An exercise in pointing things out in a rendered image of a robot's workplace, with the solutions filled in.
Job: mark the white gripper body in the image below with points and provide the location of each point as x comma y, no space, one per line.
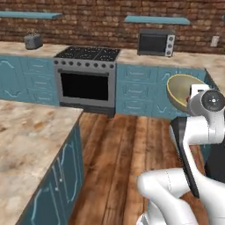
199,88

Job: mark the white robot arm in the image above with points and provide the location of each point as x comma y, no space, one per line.
164,187

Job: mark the red bell pepper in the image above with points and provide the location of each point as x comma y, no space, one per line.
187,100

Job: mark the yellow bowl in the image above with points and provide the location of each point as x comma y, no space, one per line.
178,88

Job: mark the blue cupboard run with corner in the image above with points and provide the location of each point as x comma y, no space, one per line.
140,90

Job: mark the grey toaster oven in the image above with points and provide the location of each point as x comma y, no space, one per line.
155,42

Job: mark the black appliance front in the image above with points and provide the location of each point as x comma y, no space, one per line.
216,161

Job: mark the grey oven with hob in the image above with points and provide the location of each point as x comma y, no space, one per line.
86,85

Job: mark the blue island cupboards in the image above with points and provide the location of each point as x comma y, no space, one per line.
63,175

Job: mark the blue cupboard run with drawers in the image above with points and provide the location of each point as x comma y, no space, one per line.
29,79

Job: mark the grey toaster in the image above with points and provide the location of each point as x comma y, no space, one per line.
32,41

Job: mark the white wall socket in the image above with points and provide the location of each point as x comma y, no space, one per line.
214,41

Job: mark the short blue wall shelf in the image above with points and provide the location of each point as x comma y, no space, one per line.
156,20

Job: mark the long blue wall shelf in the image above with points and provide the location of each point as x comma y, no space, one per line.
29,14

